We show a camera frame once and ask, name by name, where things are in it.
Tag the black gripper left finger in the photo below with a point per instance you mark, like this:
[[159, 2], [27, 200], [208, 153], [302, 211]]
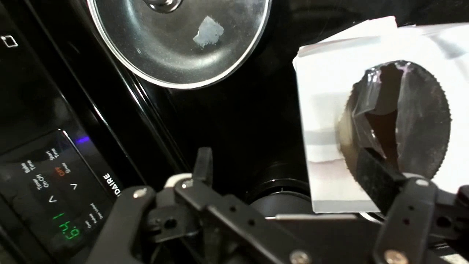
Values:
[[132, 221]]

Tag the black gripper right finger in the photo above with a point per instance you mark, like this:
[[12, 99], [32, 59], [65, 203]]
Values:
[[408, 221]]

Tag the white tissue box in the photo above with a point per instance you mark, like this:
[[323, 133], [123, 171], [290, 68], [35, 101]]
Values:
[[371, 27], [323, 98]]

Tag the black electric stove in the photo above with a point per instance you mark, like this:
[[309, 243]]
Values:
[[235, 127]]

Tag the white paper scrap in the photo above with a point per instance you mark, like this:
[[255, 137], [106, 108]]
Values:
[[208, 32]]

